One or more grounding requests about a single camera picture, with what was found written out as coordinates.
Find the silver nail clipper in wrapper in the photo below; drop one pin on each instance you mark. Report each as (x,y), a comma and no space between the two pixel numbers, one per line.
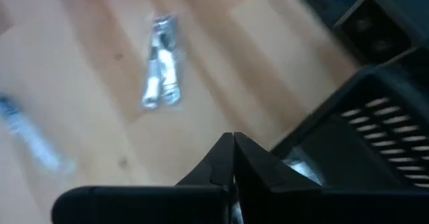
(164,66)

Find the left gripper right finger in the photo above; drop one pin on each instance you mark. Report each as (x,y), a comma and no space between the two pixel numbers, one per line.
(261,183)

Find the black slotted plastic basket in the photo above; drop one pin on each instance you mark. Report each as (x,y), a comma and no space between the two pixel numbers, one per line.
(352,150)

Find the blue toothbrush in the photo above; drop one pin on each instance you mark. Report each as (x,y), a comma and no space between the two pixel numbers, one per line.
(30,137)

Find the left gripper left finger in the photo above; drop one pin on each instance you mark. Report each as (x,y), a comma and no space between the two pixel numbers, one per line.
(214,177)

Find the black table camera housing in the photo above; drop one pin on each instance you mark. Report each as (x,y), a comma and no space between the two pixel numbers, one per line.
(375,29)

